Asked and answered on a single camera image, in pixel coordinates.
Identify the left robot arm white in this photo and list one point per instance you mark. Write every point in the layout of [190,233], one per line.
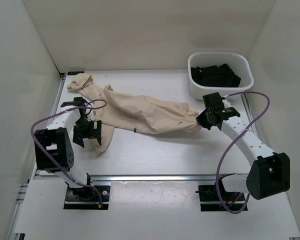
[54,144]

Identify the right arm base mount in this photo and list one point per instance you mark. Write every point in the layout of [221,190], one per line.
[209,200]

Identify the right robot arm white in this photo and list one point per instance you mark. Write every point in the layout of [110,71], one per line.
[269,172]

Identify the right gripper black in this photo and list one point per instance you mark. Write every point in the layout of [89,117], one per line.
[200,120]

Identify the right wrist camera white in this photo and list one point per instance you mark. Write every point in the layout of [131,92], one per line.
[226,102]

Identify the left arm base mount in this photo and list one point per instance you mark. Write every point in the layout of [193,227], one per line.
[87,198]

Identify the dark corner sticker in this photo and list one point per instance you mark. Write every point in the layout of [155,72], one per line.
[74,73]

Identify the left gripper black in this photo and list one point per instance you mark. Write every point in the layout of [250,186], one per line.
[78,136]

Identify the black trousers in basket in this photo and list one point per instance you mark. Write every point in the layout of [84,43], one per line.
[215,76]

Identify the white plastic basket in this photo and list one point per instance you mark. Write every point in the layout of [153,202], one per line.
[238,63]

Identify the aluminium front rail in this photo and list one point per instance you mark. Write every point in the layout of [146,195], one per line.
[202,179]

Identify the beige trousers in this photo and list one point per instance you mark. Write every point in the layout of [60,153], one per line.
[137,113]

